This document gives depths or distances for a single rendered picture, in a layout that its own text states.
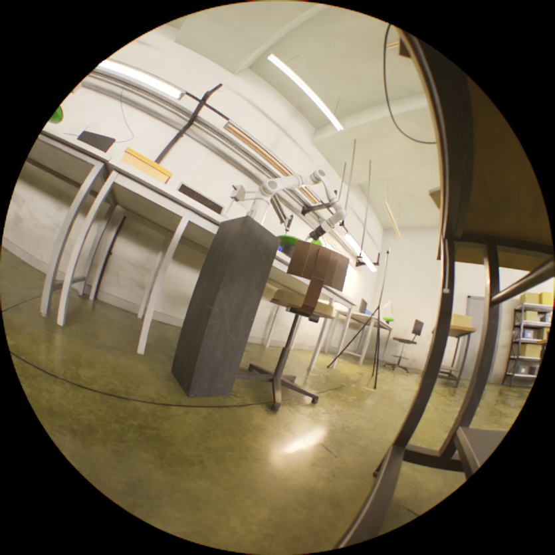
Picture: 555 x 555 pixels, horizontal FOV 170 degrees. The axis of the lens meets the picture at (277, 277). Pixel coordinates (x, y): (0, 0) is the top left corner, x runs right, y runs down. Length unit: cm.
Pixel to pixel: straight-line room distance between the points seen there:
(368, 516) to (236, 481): 34
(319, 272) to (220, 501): 99
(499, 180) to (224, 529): 102
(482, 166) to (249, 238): 87
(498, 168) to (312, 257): 90
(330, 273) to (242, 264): 46
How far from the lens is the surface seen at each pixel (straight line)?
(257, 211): 98
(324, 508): 65
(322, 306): 105
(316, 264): 96
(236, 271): 79
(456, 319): 364
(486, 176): 62
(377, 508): 49
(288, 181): 115
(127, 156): 123
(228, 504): 56
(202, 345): 79
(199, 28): 392
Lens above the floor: 49
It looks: 10 degrees up
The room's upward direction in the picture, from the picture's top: 18 degrees clockwise
